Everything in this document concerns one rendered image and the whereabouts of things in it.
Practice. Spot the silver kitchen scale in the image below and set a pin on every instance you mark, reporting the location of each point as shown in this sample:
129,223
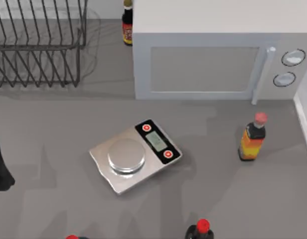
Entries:
133,159

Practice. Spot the dark bottle with red label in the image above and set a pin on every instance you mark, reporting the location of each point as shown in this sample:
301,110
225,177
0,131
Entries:
127,27

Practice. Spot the orange label bottle pink cap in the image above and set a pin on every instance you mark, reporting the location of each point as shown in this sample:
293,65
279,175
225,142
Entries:
252,142

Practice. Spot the pale microwave oven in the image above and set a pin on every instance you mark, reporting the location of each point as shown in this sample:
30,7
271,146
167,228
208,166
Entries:
205,32

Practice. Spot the dark bottle with red cap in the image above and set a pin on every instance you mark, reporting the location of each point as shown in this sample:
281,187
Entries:
75,237
199,231

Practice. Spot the small microwave knob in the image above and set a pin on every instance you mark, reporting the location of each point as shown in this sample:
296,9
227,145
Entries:
284,79

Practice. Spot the large microwave knob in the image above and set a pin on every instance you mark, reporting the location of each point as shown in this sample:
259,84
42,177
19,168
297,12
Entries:
293,57

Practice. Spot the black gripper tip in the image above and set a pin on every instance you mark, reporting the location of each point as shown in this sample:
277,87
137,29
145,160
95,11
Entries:
0,169

